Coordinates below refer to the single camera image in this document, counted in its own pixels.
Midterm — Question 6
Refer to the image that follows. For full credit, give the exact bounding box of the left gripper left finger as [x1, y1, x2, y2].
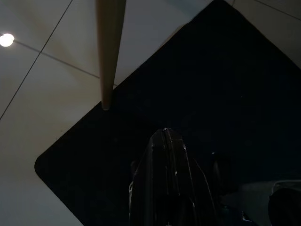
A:
[128, 129, 170, 226]

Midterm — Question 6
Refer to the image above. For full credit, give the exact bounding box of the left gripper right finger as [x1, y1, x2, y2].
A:
[164, 128, 221, 226]

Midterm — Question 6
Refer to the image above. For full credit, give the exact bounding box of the black floor mat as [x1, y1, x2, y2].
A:
[34, 0, 301, 226]

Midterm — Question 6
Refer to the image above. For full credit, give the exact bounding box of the light wooden dining table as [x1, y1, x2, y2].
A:
[95, 0, 127, 111]

